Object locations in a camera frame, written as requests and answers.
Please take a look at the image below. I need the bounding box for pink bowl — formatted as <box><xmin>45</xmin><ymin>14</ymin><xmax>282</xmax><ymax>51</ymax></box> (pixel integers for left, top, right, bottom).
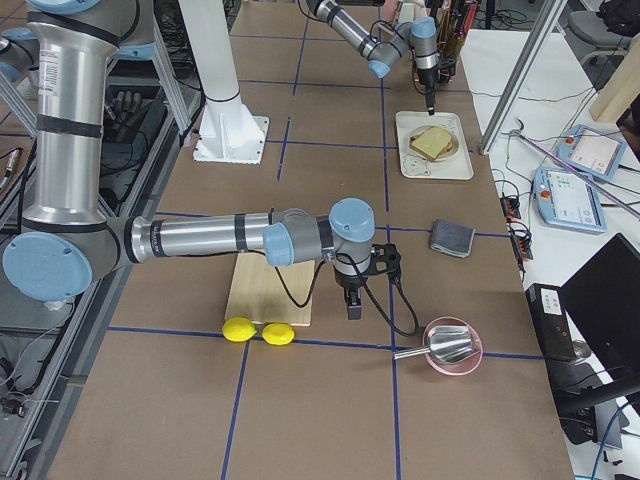
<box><xmin>422</xmin><ymin>316</ymin><xmax>484</xmax><ymax>376</ymax></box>

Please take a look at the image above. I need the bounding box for grey folded cloth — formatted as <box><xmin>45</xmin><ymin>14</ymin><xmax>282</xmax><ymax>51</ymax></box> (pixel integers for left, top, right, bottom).
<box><xmin>429</xmin><ymin>219</ymin><xmax>476</xmax><ymax>258</ymax></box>

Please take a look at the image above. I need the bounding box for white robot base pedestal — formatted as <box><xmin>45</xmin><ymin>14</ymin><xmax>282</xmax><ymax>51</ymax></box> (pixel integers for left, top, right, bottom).
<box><xmin>179</xmin><ymin>0</ymin><xmax>269</xmax><ymax>165</ymax></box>

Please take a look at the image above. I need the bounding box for teach pendant far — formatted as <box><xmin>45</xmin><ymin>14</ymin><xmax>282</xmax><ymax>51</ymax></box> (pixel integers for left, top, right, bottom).
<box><xmin>557</xmin><ymin>124</ymin><xmax>626</xmax><ymax>182</ymax></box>

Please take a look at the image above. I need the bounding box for bread slice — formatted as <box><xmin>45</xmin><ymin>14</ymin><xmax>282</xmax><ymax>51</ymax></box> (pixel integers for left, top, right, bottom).
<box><xmin>409</xmin><ymin>125</ymin><xmax>455</xmax><ymax>162</ymax></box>

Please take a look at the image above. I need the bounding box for cream bear tray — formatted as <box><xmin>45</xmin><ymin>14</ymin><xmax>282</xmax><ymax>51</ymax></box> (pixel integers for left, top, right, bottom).
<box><xmin>395</xmin><ymin>111</ymin><xmax>474</xmax><ymax>181</ymax></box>

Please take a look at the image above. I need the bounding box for steel scoop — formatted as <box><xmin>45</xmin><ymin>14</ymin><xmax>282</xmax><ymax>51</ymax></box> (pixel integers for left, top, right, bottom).
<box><xmin>394</xmin><ymin>325</ymin><xmax>479</xmax><ymax>365</ymax></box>

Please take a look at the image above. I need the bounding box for yellow lemon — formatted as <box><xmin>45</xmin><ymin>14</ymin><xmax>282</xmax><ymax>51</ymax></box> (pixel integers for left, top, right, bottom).
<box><xmin>222</xmin><ymin>316</ymin><xmax>257</xmax><ymax>343</ymax></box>
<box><xmin>262</xmin><ymin>323</ymin><xmax>295</xmax><ymax>346</ymax></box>

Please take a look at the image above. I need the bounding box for black monitor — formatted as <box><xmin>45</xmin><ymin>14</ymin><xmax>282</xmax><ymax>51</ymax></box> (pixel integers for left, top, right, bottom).
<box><xmin>560</xmin><ymin>233</ymin><xmax>640</xmax><ymax>373</ymax></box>

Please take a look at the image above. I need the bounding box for teach pendant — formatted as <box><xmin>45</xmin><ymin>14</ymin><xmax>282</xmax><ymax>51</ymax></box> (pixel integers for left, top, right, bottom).
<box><xmin>557</xmin><ymin>124</ymin><xmax>626</xmax><ymax>182</ymax></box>
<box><xmin>533</xmin><ymin>167</ymin><xmax>607</xmax><ymax>234</ymax></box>

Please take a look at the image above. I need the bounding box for white round plate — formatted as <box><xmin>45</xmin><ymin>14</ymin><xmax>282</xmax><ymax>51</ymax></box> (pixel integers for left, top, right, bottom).
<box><xmin>408</xmin><ymin>126</ymin><xmax>461</xmax><ymax>163</ymax></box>

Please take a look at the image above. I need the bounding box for wooden cutting board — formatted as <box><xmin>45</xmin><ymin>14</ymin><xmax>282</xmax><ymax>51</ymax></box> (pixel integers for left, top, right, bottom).
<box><xmin>224</xmin><ymin>253</ymin><xmax>312</xmax><ymax>327</ymax></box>

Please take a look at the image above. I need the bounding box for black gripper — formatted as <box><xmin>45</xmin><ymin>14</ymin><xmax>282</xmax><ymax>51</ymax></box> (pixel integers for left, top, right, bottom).
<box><xmin>334</xmin><ymin>243</ymin><xmax>401</xmax><ymax>320</ymax></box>
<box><xmin>413</xmin><ymin>55</ymin><xmax>455</xmax><ymax>116</ymax></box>

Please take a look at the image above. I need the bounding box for yellow lemon right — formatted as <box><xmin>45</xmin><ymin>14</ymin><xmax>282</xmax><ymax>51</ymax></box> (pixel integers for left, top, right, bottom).
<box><xmin>262</xmin><ymin>323</ymin><xmax>295</xmax><ymax>346</ymax></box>

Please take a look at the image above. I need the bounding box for aluminium frame post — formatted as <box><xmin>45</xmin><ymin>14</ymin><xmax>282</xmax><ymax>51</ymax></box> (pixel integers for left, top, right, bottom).
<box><xmin>479</xmin><ymin>0</ymin><xmax>568</xmax><ymax>155</ymax></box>

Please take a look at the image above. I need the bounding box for yellow lemon left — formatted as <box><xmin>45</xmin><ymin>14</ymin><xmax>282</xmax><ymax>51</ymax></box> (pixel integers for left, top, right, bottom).
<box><xmin>222</xmin><ymin>316</ymin><xmax>257</xmax><ymax>343</ymax></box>

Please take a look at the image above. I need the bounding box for black computer box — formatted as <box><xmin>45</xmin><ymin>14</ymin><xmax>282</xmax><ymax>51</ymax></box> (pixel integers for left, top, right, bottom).
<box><xmin>525</xmin><ymin>283</ymin><xmax>575</xmax><ymax>362</ymax></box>

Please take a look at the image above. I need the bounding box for teach pendant near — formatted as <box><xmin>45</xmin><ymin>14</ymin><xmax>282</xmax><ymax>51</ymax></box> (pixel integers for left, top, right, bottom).
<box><xmin>533</xmin><ymin>167</ymin><xmax>607</xmax><ymax>234</ymax></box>

